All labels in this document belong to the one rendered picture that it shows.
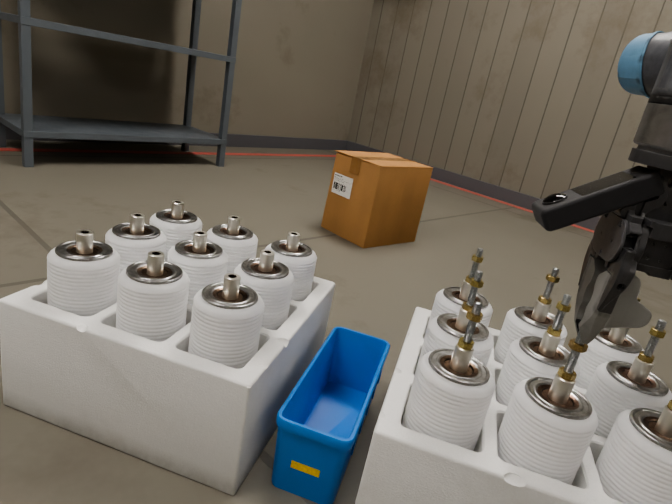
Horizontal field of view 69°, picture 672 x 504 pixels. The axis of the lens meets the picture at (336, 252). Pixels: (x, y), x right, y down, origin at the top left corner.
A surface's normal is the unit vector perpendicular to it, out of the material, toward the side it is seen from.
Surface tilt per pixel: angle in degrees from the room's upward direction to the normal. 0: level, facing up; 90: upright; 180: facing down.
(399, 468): 90
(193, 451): 90
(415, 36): 90
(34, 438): 0
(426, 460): 90
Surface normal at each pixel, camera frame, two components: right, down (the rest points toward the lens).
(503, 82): -0.67, 0.13
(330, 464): -0.28, 0.31
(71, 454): 0.18, -0.92
